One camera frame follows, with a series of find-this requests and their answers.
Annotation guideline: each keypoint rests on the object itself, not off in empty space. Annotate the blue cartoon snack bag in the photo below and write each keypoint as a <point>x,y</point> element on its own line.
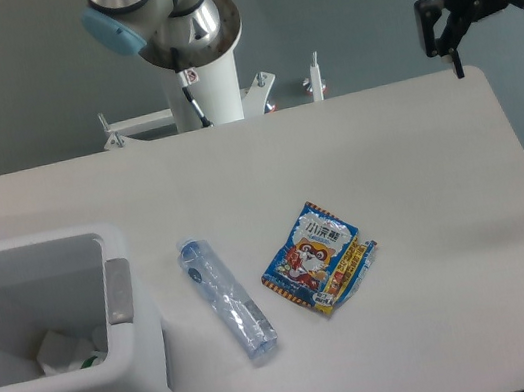
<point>322,263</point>

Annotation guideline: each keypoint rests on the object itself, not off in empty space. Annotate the crushed clear plastic bottle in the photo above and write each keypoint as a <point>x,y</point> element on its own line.
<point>228,298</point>

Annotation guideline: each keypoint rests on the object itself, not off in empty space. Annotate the white crumpled paper trash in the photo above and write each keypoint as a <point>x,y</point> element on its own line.
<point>60,354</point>

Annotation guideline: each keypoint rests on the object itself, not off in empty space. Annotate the white plastic trash can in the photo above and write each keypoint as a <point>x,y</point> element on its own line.
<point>74,317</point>

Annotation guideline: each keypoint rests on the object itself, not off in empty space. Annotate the white pedestal foot bracket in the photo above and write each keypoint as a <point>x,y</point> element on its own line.
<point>255,101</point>

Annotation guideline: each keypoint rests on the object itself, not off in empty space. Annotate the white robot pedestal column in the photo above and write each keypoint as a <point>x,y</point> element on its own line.
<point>217,90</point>

